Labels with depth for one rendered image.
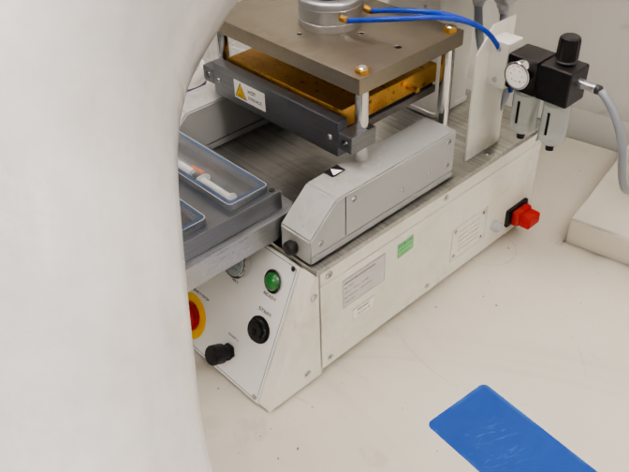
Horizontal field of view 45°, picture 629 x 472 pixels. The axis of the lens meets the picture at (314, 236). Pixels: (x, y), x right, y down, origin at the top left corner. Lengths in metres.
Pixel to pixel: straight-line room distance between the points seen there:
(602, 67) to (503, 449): 0.75
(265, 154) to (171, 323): 0.83
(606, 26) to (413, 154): 0.59
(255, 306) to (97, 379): 0.72
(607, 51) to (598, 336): 0.55
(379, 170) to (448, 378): 0.28
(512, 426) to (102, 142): 0.78
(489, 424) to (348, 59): 0.45
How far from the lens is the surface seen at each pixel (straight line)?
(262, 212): 0.84
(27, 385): 0.19
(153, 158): 0.21
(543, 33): 1.44
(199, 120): 1.02
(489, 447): 0.91
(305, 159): 1.01
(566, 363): 1.02
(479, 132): 1.02
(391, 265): 0.95
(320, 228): 0.81
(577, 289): 1.12
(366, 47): 0.89
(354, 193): 0.83
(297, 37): 0.91
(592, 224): 1.17
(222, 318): 0.95
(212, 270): 0.81
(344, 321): 0.93
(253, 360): 0.92
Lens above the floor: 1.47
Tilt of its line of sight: 38 degrees down
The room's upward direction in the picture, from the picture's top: 2 degrees counter-clockwise
